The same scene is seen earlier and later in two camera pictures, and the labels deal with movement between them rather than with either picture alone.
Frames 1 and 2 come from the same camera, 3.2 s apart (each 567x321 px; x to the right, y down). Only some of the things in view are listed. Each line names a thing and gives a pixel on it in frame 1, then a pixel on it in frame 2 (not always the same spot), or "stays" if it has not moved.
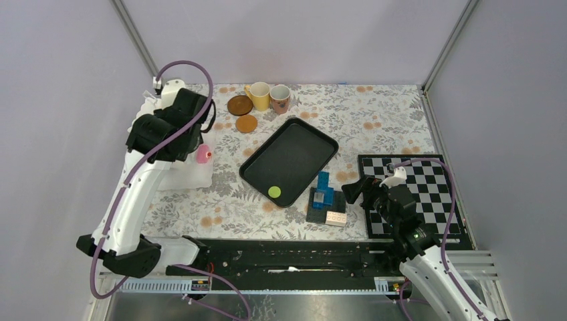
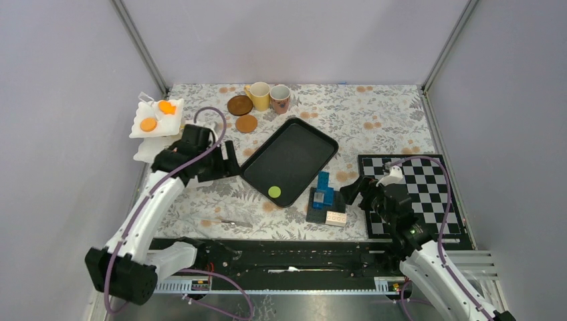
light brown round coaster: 246,124 stays
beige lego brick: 335,218 stays
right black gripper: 368,186 stays
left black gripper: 161,113 → 227,166
